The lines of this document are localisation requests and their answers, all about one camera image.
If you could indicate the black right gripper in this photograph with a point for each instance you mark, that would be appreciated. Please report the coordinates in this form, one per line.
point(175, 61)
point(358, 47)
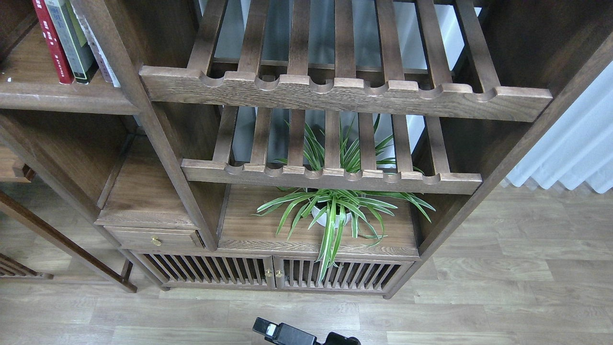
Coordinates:
point(285, 334)

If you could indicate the white upright book spine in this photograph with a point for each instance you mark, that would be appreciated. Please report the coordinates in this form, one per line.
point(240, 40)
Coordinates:
point(106, 70)

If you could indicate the green grey black-edged book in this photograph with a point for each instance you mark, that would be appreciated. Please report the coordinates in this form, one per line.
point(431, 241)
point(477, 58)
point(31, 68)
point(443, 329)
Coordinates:
point(79, 54)

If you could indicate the red paperback book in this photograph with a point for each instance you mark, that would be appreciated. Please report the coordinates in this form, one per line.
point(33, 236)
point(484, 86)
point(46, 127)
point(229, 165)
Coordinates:
point(59, 58)

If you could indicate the white pleated curtain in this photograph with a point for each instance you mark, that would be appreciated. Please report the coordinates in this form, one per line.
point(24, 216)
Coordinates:
point(578, 148)

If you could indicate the wooden furniture frame left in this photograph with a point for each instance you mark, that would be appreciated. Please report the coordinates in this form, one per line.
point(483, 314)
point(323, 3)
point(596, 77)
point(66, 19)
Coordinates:
point(14, 170)

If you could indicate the green spider plant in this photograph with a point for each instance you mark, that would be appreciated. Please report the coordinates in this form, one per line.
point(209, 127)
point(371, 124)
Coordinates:
point(334, 208)

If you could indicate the dark wooden bookshelf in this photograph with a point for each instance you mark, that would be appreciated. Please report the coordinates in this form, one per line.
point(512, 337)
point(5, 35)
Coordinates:
point(137, 161)

